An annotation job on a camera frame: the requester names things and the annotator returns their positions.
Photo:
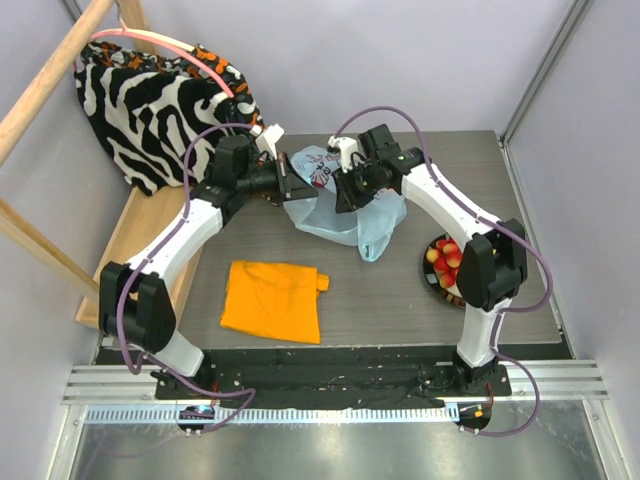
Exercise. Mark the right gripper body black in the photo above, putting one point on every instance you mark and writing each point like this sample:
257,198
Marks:
345,187

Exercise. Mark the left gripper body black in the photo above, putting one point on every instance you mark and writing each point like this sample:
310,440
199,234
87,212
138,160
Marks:
263,180

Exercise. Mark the fake lychee bunch red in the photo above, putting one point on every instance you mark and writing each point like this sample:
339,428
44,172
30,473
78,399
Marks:
445,258

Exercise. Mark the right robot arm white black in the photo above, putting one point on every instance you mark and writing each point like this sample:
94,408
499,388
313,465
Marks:
493,264

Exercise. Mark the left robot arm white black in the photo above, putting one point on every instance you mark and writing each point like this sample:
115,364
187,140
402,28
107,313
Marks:
134,300

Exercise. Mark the zebra pattern fabric bag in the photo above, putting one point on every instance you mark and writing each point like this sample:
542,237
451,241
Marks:
159,119

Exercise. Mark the orange folded cloth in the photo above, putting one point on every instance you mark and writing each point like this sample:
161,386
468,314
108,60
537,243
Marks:
276,301

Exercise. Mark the round plate with dark rim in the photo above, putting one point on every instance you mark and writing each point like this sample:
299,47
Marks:
451,295

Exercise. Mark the pink clothes hanger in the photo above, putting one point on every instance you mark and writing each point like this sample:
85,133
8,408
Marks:
179,48

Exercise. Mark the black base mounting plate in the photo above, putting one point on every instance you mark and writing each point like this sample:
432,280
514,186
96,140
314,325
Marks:
327,378

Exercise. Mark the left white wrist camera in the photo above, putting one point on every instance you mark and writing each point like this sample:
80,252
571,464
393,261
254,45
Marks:
266,138

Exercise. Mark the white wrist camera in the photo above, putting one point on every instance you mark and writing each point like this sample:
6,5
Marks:
266,138
344,148

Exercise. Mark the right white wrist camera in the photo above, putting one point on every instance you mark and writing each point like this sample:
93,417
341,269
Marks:
344,148

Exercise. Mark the wooden rack frame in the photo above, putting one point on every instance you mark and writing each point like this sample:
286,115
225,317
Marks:
57,178

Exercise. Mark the aluminium rail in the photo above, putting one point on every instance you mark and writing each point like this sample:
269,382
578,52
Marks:
113,396

